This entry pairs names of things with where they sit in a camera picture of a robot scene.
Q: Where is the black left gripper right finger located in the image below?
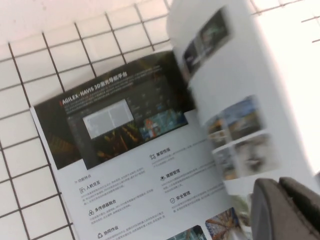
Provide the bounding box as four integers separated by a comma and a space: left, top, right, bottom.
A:
278, 176, 320, 240

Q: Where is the white black-grid tablecloth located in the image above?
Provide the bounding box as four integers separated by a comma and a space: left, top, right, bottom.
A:
0, 0, 320, 240

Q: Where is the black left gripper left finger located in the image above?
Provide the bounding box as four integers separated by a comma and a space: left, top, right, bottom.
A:
251, 177, 317, 240

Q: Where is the brochure book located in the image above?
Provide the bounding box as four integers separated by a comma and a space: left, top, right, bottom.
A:
29, 0, 320, 240

